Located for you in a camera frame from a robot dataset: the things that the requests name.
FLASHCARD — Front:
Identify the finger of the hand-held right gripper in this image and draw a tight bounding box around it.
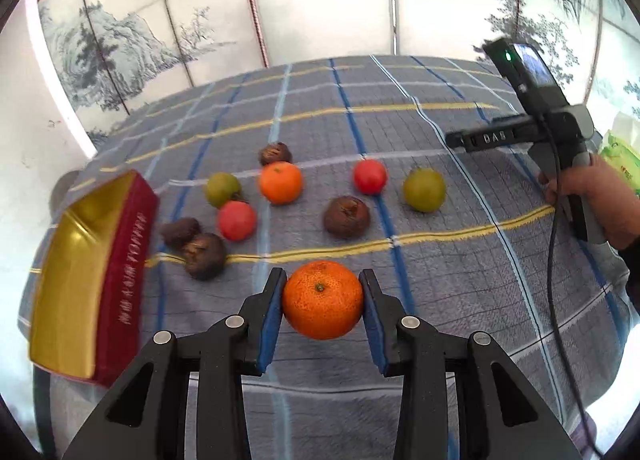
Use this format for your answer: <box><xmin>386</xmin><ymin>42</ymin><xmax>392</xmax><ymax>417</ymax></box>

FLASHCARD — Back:
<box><xmin>444</xmin><ymin>115</ymin><xmax>543</xmax><ymax>152</ymax></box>

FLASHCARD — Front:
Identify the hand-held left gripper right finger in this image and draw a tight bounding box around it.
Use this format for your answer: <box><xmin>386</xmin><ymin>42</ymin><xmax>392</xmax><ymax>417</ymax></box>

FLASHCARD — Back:
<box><xmin>358</xmin><ymin>268</ymin><xmax>583</xmax><ymax>460</ymax></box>

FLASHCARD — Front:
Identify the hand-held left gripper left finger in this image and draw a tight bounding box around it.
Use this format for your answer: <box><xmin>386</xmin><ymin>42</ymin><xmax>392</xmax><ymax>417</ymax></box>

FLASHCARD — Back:
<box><xmin>62</xmin><ymin>267</ymin><xmax>288</xmax><ymax>460</ymax></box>

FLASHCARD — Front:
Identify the orange mandarin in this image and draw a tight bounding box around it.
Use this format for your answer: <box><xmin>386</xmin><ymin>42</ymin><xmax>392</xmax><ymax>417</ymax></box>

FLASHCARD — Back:
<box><xmin>281</xmin><ymin>260</ymin><xmax>365</xmax><ymax>341</ymax></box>
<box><xmin>258</xmin><ymin>161</ymin><xmax>304</xmax><ymax>205</ymax></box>

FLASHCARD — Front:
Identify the brown wrinkled fruit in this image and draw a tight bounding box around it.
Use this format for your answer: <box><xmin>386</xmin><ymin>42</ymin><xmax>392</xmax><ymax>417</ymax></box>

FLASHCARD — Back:
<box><xmin>181</xmin><ymin>233</ymin><xmax>228</xmax><ymax>282</ymax></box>
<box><xmin>323</xmin><ymin>195</ymin><xmax>372</xmax><ymax>240</ymax></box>
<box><xmin>258</xmin><ymin>141</ymin><xmax>293</xmax><ymax>167</ymax></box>
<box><xmin>160</xmin><ymin>217</ymin><xmax>202</xmax><ymax>251</ymax></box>

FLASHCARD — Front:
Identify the red tomato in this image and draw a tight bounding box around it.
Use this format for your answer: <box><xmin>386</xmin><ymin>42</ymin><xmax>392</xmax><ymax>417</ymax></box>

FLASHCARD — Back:
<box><xmin>217</xmin><ymin>200</ymin><xmax>258</xmax><ymax>242</ymax></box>
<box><xmin>353</xmin><ymin>159</ymin><xmax>389</xmax><ymax>195</ymax></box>

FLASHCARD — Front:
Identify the green round citrus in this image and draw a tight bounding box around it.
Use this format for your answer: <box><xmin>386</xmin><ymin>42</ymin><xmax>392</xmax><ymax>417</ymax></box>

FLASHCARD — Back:
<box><xmin>205</xmin><ymin>172</ymin><xmax>243</xmax><ymax>209</ymax></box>
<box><xmin>403</xmin><ymin>167</ymin><xmax>447</xmax><ymax>213</ymax></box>

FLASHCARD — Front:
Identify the gold and red tin box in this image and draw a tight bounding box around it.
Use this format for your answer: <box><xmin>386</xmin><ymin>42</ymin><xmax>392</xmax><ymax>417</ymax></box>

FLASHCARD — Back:
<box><xmin>27</xmin><ymin>170</ymin><xmax>161</xmax><ymax>388</ymax></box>

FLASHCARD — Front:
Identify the person's right hand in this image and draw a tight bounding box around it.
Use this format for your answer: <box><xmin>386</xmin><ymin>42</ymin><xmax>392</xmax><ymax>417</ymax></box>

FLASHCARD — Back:
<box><xmin>537</xmin><ymin>154</ymin><xmax>640</xmax><ymax>252</ymax></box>

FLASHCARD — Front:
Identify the green tissue packet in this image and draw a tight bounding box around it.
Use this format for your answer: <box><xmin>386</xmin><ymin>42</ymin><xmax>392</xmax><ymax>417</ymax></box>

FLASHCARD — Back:
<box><xmin>597</xmin><ymin>110</ymin><xmax>640</xmax><ymax>198</ymax></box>

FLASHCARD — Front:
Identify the grey plaid blanket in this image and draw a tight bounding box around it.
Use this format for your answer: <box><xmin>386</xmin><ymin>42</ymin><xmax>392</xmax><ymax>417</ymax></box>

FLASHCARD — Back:
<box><xmin>17</xmin><ymin>55</ymin><xmax>633</xmax><ymax>460</ymax></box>

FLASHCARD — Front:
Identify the painted folding screen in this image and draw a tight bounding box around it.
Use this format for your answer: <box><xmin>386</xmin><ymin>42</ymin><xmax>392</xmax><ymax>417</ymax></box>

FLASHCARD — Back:
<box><xmin>37</xmin><ymin>0</ymin><xmax>640</xmax><ymax>141</ymax></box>

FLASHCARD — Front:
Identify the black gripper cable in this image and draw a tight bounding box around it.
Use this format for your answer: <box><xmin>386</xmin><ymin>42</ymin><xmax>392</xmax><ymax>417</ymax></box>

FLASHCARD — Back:
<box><xmin>537</xmin><ymin>110</ymin><xmax>608</xmax><ymax>458</ymax></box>

